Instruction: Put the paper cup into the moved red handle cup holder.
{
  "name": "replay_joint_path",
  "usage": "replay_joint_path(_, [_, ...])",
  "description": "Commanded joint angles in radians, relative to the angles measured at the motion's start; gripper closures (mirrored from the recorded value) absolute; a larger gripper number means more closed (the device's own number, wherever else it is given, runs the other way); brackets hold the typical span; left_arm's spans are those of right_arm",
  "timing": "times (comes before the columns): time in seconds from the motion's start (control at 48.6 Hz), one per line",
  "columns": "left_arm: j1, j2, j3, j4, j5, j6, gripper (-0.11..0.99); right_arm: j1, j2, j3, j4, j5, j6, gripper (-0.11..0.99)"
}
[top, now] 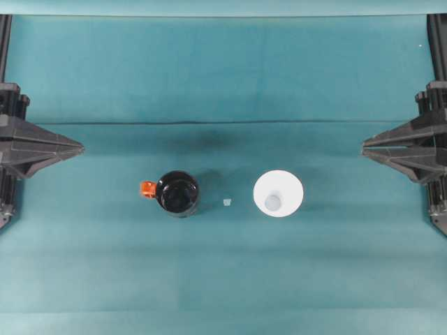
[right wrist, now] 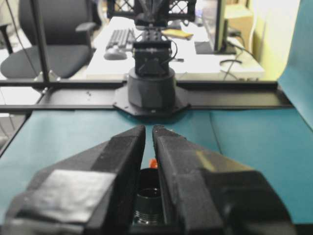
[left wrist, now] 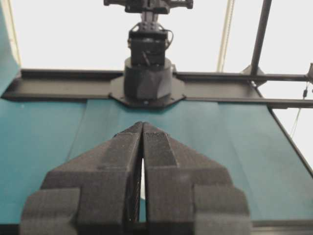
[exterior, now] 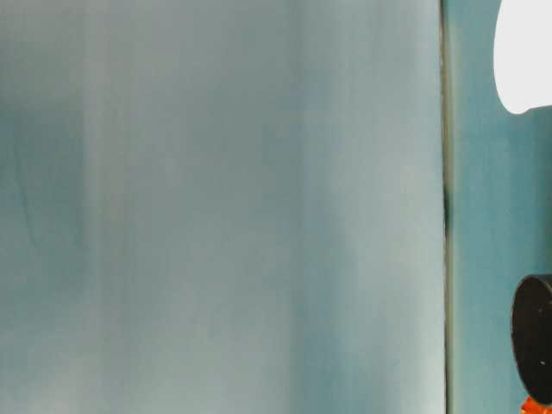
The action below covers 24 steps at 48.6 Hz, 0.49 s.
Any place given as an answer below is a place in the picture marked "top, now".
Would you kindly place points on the white paper cup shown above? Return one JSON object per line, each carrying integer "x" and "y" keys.
{"x": 279, "y": 185}

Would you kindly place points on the blue-green backdrop cloth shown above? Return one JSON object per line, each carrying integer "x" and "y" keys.
{"x": 223, "y": 7}

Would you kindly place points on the black frame post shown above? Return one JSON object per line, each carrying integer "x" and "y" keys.
{"x": 438, "y": 49}
{"x": 5, "y": 49}

